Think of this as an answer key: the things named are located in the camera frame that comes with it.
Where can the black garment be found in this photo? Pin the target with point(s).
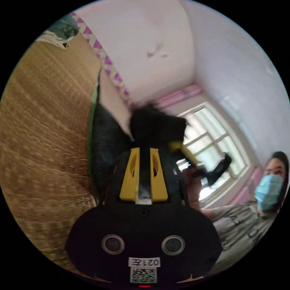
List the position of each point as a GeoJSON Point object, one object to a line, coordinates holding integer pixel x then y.
{"type": "Point", "coordinates": [154, 126]}

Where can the window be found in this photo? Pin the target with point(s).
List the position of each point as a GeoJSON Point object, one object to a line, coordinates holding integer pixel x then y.
{"type": "Point", "coordinates": [217, 145]}

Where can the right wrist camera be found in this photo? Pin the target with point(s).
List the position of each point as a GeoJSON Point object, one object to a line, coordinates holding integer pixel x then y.
{"type": "Point", "coordinates": [221, 168]}

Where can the person's right hand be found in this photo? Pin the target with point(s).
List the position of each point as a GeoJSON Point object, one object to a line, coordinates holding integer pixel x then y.
{"type": "Point", "coordinates": [192, 190]}

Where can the pink curtain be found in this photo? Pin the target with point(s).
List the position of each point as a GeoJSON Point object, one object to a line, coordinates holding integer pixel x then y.
{"type": "Point", "coordinates": [248, 185]}
{"type": "Point", "coordinates": [179, 96]}

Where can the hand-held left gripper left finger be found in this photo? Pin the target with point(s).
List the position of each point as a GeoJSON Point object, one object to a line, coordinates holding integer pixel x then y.
{"type": "Point", "coordinates": [126, 181]}

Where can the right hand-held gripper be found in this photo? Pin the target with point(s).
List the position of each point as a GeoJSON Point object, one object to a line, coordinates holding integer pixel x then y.
{"type": "Point", "coordinates": [201, 173]}

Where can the pile of clothes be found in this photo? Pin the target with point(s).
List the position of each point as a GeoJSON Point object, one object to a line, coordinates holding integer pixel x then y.
{"type": "Point", "coordinates": [64, 29]}

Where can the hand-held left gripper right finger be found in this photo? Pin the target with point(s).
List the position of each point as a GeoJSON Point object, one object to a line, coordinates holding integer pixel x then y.
{"type": "Point", "coordinates": [160, 185]}

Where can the bed with woven mat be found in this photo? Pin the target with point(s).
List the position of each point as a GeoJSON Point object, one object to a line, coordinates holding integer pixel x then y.
{"type": "Point", "coordinates": [45, 136]}

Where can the person's body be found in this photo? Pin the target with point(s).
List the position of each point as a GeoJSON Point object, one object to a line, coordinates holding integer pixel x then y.
{"type": "Point", "coordinates": [247, 222]}

